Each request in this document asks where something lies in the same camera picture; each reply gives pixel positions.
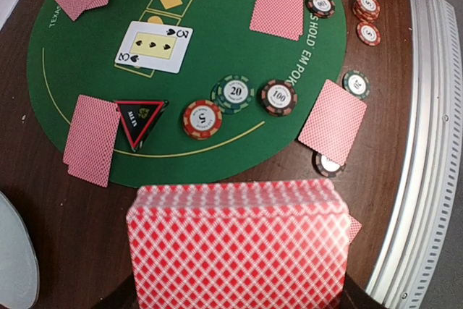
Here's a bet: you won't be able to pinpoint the aluminium front rail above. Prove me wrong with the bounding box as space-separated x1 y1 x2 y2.
366 0 462 308

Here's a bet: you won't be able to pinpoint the red playing card deck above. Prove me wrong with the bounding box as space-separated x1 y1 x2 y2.
126 179 351 308

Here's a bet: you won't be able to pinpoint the green chips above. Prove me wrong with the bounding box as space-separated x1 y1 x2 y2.
211 75 255 114

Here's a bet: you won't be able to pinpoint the three of spades card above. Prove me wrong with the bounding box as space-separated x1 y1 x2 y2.
114 21 193 74

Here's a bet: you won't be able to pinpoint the black white chip stack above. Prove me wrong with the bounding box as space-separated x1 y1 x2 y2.
313 152 346 178

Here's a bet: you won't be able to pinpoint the light blue flower plate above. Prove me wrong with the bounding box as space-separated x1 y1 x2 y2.
1 195 40 308

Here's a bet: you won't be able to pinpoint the triangular black red dealer button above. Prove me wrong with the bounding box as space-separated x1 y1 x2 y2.
115 100 169 153

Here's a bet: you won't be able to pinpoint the round green poker mat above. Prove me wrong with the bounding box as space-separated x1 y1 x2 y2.
27 0 347 187

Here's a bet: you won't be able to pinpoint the orange chip stack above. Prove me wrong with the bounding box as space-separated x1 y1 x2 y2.
352 0 381 22

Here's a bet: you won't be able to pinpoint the black chips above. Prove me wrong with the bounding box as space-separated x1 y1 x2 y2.
306 0 336 18
260 80 298 117

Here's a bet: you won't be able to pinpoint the red chips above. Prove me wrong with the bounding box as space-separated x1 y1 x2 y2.
356 22 381 46
182 100 223 140

